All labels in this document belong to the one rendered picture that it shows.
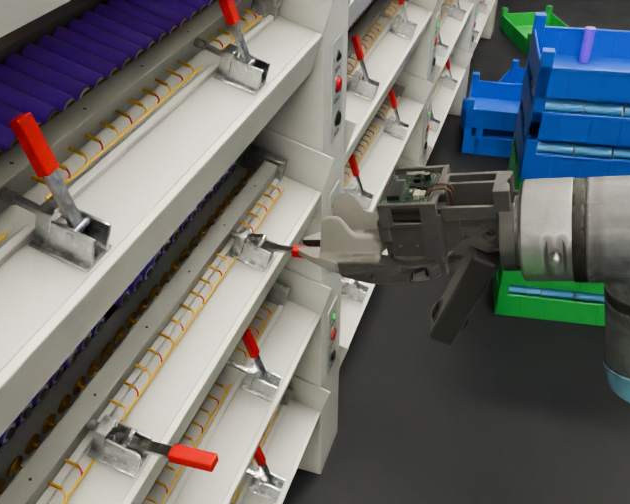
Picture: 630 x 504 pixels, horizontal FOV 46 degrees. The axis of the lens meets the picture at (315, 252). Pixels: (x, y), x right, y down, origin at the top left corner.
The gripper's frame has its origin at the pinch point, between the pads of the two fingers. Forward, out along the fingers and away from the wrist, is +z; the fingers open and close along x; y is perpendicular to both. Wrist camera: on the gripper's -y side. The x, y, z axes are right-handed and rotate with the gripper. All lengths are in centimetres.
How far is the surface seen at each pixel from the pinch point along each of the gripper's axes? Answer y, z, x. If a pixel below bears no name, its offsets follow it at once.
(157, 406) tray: -0.7, 6.9, 21.5
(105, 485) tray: -0.7, 6.9, 29.5
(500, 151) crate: -56, 2, -133
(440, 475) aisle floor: -59, -1, -22
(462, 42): -32, 14, -156
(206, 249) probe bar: 3.4, 9.2, 4.4
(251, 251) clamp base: 0.8, 6.5, 1.0
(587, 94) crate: -13, -23, -66
